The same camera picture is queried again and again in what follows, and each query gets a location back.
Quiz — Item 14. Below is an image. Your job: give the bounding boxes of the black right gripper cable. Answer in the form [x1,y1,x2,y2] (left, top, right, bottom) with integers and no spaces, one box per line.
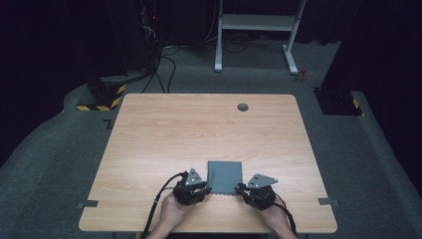
[273,194,299,237]

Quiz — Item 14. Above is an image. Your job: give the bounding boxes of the black yellow striped base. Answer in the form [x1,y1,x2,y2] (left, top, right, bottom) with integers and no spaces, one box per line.
[77,75,127,113]

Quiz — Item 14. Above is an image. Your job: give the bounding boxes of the grey cloth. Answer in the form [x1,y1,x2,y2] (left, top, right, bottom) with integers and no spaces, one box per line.
[207,160,244,197]

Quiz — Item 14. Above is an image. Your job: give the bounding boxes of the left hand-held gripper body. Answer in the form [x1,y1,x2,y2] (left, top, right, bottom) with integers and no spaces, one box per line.
[172,167,210,206]

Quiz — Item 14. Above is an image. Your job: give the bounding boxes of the grey tape strip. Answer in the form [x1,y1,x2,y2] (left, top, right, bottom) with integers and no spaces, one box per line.
[77,199,100,209]
[317,197,340,207]

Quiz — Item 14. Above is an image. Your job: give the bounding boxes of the person's right hand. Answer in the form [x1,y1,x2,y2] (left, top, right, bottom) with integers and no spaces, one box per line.
[259,198,291,231]

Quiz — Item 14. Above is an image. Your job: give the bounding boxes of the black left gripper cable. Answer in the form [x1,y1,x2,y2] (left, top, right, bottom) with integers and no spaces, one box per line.
[141,170,189,239]

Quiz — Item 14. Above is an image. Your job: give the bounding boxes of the white metal stand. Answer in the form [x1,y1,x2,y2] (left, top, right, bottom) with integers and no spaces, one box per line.
[214,0,309,76]

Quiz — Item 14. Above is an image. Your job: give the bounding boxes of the person's left hand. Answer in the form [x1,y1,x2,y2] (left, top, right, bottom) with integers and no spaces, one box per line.
[158,193,197,231]

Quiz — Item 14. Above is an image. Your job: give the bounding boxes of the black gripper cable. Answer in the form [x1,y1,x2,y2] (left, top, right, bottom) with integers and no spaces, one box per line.
[141,170,189,239]
[273,194,299,237]

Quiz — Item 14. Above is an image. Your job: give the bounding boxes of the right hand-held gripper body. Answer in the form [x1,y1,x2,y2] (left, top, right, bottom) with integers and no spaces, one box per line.
[243,173,280,211]

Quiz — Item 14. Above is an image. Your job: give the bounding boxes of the black floor cables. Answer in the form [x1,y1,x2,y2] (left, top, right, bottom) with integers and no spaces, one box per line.
[140,44,182,95]

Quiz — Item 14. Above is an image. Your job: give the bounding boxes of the black floor base plate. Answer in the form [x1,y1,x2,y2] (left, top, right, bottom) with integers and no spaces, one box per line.
[313,87,363,117]

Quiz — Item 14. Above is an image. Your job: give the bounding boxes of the black equipment rack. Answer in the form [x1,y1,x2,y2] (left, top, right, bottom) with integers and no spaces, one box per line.
[138,0,164,74]

